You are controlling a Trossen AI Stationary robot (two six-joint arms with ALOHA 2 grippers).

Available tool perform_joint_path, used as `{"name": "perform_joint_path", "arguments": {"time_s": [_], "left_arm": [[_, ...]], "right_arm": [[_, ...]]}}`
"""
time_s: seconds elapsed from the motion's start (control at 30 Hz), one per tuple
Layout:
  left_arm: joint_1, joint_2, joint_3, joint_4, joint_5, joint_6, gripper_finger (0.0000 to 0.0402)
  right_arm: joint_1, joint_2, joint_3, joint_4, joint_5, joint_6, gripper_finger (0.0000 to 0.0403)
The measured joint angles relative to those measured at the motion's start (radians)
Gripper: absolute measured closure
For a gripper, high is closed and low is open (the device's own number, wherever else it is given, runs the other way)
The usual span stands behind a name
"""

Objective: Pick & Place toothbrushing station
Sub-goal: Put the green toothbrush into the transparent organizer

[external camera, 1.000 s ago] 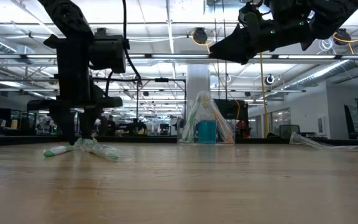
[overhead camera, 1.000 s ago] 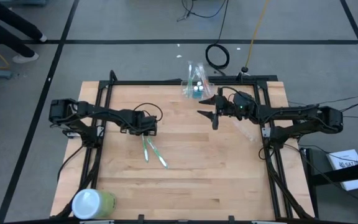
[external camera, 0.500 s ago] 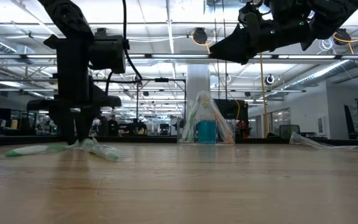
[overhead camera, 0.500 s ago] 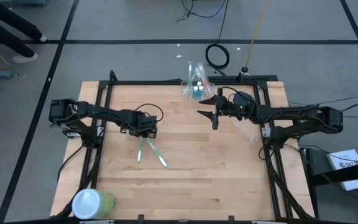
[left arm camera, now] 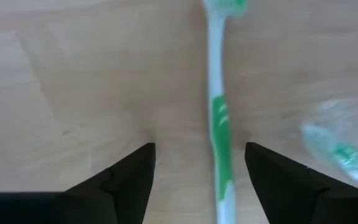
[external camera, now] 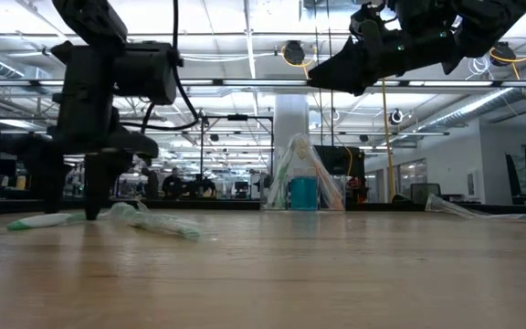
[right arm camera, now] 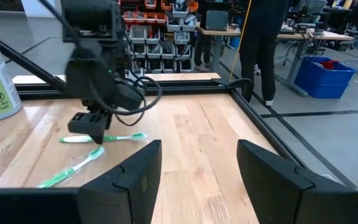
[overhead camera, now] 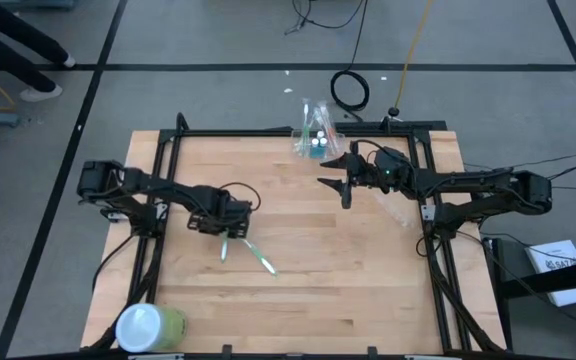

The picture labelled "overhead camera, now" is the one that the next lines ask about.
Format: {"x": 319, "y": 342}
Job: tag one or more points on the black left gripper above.
{"x": 223, "y": 217}

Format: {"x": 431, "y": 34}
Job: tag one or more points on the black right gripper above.
{"x": 368, "y": 172}

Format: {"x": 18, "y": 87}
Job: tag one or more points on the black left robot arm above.
{"x": 168, "y": 187}

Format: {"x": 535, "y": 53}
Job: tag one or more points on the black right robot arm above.
{"x": 488, "y": 192}

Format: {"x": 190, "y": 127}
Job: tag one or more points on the clear acrylic organizer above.
{"x": 300, "y": 150}

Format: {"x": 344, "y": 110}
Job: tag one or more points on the empty clear plastic wrap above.
{"x": 403, "y": 217}

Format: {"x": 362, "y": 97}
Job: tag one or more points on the green wipes canister white lid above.
{"x": 143, "y": 327}

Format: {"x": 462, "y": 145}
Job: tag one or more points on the black side stand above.
{"x": 543, "y": 282}

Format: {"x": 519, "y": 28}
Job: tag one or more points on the white labelled box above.
{"x": 563, "y": 280}

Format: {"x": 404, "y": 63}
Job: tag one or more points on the person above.
{"x": 8, "y": 30}

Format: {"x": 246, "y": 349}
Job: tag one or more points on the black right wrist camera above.
{"x": 390, "y": 160}

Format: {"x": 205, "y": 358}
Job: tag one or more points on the black aluminium table frame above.
{"x": 228, "y": 132}

